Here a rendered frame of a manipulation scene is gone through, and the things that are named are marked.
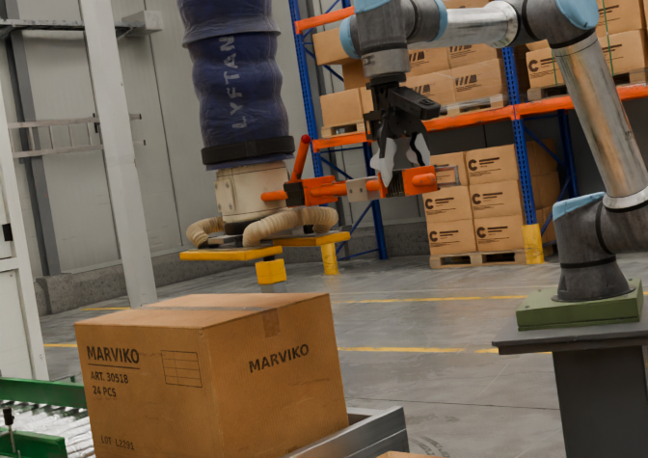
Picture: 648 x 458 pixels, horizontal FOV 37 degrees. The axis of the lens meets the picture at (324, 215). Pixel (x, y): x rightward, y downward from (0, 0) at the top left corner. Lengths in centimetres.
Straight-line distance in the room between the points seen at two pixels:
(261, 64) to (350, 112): 891
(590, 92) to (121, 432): 147
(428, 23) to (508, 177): 821
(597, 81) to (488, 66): 765
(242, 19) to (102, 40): 332
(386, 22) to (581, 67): 73
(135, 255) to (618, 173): 346
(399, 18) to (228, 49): 54
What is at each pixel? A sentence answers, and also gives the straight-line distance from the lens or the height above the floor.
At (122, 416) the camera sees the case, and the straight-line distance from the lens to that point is 262.
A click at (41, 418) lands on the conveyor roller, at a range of 357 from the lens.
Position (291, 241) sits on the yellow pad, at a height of 110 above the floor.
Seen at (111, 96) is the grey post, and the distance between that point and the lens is 552.
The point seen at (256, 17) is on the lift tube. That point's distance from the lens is 230.
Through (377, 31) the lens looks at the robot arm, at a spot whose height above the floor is 150.
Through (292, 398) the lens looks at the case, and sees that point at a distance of 241.
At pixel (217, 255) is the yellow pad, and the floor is 110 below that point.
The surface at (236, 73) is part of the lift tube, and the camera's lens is 227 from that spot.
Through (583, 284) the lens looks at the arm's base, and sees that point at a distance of 270.
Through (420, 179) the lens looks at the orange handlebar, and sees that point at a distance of 181.
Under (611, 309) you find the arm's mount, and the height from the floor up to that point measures 79.
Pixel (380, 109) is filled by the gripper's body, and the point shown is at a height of 136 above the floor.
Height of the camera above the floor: 126
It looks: 3 degrees down
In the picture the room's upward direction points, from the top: 8 degrees counter-clockwise
